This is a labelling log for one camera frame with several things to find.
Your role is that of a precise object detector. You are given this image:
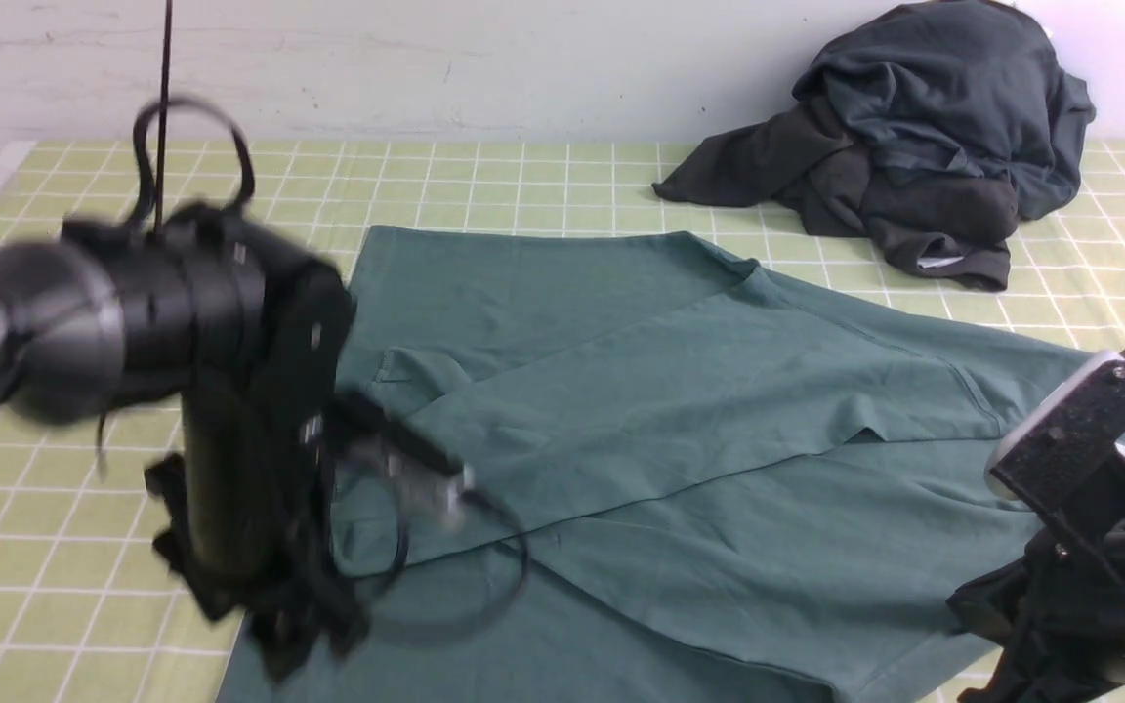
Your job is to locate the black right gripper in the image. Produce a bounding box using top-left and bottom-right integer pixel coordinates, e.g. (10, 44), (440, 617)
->
(947, 519), (1125, 702)

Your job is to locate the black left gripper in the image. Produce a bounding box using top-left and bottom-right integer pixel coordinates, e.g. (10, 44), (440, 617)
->
(62, 201), (369, 682)

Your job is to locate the green long-sleeved shirt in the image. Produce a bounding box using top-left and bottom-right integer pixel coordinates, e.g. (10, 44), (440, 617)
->
(219, 226), (1088, 702)

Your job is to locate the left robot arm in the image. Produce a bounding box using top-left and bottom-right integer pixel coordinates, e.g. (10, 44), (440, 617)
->
(0, 202), (370, 681)

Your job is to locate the dark grey crumpled garment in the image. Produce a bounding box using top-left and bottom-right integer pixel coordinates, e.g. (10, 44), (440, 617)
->
(653, 1), (1097, 292)

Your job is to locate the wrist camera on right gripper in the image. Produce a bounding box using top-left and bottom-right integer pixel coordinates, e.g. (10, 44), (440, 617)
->
(983, 349), (1125, 515)

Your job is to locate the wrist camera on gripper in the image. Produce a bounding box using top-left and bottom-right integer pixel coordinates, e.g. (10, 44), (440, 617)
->
(324, 391), (474, 530)
(983, 349), (1125, 515)

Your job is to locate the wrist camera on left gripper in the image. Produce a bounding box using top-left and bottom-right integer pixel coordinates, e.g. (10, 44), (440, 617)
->
(324, 391), (474, 530)

